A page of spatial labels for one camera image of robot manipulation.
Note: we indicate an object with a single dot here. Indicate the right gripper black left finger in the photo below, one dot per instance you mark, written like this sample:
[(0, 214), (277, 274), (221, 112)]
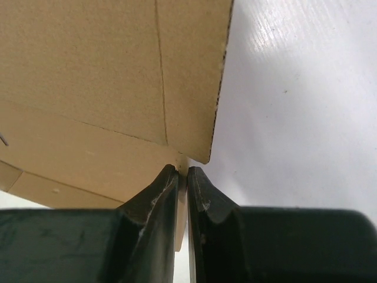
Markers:
[(132, 243)]

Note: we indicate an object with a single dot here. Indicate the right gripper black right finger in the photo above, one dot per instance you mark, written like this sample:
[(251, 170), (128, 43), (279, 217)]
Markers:
[(232, 243)]

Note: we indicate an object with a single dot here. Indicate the brown cardboard box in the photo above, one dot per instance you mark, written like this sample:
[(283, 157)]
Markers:
[(98, 96)]

